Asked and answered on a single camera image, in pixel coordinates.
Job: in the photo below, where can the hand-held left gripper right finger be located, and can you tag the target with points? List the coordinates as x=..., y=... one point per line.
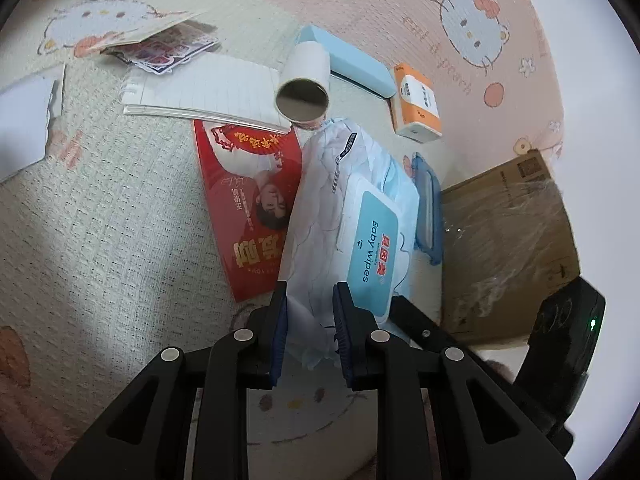
x=342, y=345

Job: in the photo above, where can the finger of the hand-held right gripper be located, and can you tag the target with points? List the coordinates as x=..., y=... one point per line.
x=417, y=322

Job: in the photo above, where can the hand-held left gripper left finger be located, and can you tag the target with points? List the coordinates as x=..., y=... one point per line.
x=279, y=345

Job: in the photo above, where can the cardboard box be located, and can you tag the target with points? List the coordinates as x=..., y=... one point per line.
x=505, y=250

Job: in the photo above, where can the baby wipes pack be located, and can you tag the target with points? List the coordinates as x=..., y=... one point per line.
x=340, y=200

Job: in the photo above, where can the light blue box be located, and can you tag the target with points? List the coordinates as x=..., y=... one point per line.
x=355, y=65

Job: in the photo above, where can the blue plastic lid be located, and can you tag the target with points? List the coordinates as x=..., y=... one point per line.
x=429, y=210

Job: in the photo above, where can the red booklet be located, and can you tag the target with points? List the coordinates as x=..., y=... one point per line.
x=245, y=195

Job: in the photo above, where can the cartoon printed play mat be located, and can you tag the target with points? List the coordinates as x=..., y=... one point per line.
x=125, y=240

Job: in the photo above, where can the orange and white box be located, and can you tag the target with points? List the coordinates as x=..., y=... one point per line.
x=417, y=102

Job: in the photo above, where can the lined white notepad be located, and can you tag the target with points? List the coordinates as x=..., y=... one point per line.
x=210, y=87

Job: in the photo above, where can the white paper roll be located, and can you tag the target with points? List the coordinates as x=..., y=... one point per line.
x=305, y=72

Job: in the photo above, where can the colourful sticker pack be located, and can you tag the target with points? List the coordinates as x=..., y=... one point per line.
x=170, y=52

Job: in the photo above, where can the white paper sheet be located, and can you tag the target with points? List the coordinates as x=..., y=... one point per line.
x=25, y=125

